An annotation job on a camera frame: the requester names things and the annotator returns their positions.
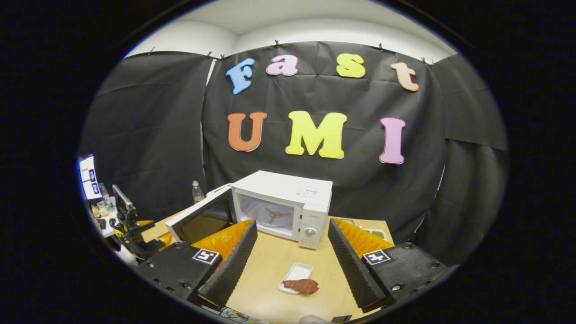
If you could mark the white rectangular plastic tray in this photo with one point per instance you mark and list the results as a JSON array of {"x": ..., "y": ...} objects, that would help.
[{"x": 297, "y": 271}]

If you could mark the black backdrop cloth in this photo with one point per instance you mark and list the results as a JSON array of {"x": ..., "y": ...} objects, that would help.
[{"x": 157, "y": 135}]

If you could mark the white divided dish with beans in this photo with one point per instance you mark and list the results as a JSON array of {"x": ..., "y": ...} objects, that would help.
[{"x": 377, "y": 234}]

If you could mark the white side desk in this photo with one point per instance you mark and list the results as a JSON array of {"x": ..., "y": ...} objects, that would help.
[{"x": 108, "y": 231}]

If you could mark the small plastic bottle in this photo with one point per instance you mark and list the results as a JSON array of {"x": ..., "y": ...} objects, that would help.
[{"x": 105, "y": 194}]

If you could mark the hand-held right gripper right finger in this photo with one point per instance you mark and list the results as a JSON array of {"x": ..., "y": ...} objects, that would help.
[{"x": 353, "y": 270}]

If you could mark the brown meat slice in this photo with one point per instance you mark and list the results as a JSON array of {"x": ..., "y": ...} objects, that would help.
[{"x": 301, "y": 285}]

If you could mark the clear plastic water bottle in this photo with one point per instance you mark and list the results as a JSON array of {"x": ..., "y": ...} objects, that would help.
[{"x": 197, "y": 192}]

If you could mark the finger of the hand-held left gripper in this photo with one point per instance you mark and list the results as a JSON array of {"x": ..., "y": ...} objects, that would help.
[
  {"x": 165, "y": 238},
  {"x": 146, "y": 223}
]

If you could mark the white microwave oven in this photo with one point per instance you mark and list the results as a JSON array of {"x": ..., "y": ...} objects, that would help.
[{"x": 288, "y": 189}]

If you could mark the white printed sheets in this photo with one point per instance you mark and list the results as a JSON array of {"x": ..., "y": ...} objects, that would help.
[{"x": 88, "y": 177}]

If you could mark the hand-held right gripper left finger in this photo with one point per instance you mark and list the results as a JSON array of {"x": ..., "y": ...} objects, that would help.
[{"x": 231, "y": 270}]

